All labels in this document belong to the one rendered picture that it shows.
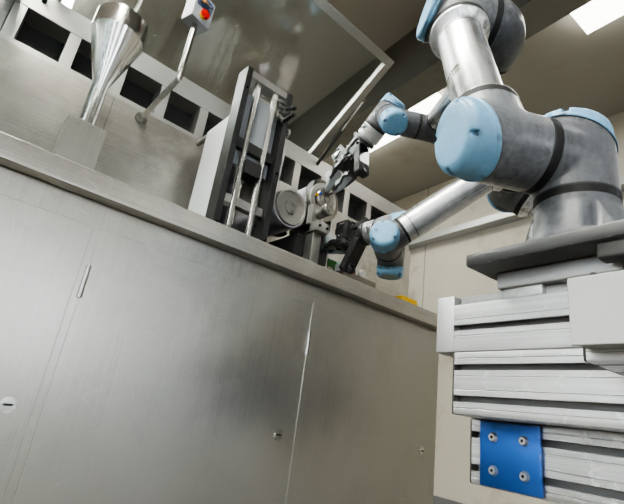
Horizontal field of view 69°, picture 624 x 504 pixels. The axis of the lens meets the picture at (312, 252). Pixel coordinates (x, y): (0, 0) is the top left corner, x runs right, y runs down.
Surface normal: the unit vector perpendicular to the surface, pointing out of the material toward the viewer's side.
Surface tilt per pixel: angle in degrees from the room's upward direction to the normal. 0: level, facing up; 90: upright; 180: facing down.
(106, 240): 90
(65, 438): 90
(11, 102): 90
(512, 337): 90
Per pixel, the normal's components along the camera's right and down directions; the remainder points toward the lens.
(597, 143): 0.19, -0.32
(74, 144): 0.66, -0.18
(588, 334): -0.80, -0.31
